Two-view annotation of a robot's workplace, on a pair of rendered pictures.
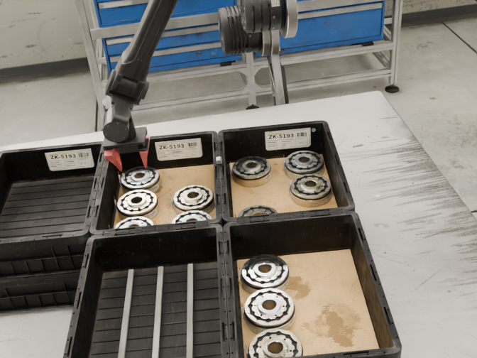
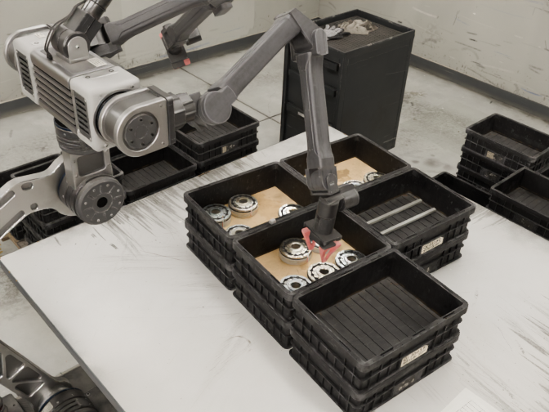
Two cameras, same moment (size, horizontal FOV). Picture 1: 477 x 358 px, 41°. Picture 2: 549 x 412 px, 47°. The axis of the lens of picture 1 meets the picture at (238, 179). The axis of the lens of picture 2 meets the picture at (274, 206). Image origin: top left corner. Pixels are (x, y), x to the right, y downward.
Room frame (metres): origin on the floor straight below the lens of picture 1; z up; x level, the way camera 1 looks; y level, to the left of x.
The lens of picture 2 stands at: (2.34, 1.32, 2.13)
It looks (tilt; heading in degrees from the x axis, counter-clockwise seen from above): 35 degrees down; 232
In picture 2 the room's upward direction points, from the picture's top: 3 degrees clockwise
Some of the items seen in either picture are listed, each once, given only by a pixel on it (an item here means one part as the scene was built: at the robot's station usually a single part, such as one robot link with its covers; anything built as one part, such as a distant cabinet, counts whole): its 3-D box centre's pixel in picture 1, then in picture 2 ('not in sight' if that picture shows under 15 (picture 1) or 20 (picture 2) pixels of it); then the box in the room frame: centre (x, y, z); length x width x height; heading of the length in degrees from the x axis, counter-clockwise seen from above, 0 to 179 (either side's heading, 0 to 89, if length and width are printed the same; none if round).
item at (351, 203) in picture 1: (280, 169); (256, 199); (1.32, -0.11, 0.92); 0.40 x 0.30 x 0.02; 0
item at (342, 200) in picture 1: (280, 186); (255, 211); (1.32, -0.11, 0.87); 0.40 x 0.30 x 0.11; 0
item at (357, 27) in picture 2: not in sight; (358, 25); (-0.23, -1.29, 0.88); 0.29 x 0.22 x 0.03; 6
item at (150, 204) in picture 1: (137, 202); (323, 273); (1.32, 0.26, 0.86); 0.10 x 0.10 x 0.01
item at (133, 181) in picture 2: not in sight; (149, 194); (1.23, -1.14, 0.31); 0.40 x 0.30 x 0.34; 6
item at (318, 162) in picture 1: (304, 161); (216, 212); (1.43, -0.18, 0.86); 0.10 x 0.10 x 0.01
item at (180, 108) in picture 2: not in sight; (172, 111); (1.73, 0.12, 1.45); 0.09 x 0.08 x 0.12; 96
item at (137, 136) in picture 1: (123, 130); (323, 223); (1.34, 0.26, 1.06); 0.10 x 0.07 x 0.07; 88
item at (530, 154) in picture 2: not in sight; (502, 171); (-0.42, -0.25, 0.37); 0.40 x 0.30 x 0.45; 96
